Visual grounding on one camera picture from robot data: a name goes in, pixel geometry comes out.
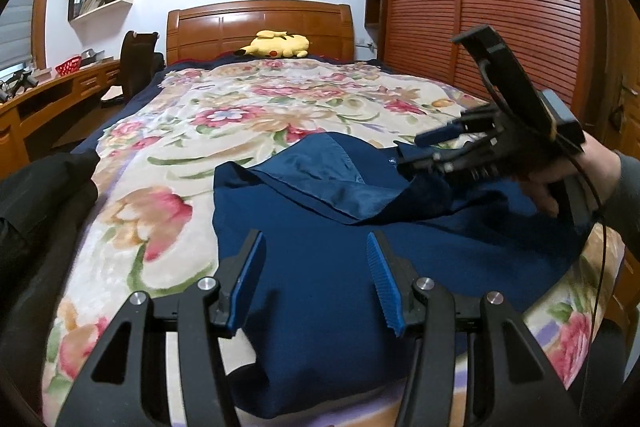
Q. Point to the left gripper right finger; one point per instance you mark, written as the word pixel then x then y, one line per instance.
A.
pixel 509 379

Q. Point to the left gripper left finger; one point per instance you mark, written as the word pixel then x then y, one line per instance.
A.
pixel 124 383

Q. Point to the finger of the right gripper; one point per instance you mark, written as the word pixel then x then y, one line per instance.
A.
pixel 425 161
pixel 447 133

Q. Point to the navy blue suit jacket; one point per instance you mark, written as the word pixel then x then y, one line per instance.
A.
pixel 315 323

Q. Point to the grey sleeved right forearm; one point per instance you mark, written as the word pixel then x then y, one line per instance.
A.
pixel 622 208

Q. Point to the person's right hand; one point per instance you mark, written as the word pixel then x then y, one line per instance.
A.
pixel 597 168

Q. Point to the wooden room door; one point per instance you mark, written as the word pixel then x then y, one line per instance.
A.
pixel 621 45

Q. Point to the floral bed blanket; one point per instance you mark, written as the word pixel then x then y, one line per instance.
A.
pixel 153 224

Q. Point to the yellow Pikachu plush toy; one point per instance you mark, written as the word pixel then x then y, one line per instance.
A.
pixel 275 44

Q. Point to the black garment at bedside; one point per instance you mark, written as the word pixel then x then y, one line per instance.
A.
pixel 43 208

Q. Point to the wooden bed headboard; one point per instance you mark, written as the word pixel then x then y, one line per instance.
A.
pixel 203 33

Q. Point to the wooden desk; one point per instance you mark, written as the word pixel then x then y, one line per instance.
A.
pixel 32 110

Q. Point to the dark brown chair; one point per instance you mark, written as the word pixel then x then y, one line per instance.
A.
pixel 138 63

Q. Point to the red basket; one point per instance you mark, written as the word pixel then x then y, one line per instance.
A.
pixel 69 67

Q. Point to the grey window blind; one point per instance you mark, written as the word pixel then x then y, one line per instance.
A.
pixel 16 33

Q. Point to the metal door handle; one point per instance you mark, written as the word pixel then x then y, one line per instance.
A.
pixel 616 117

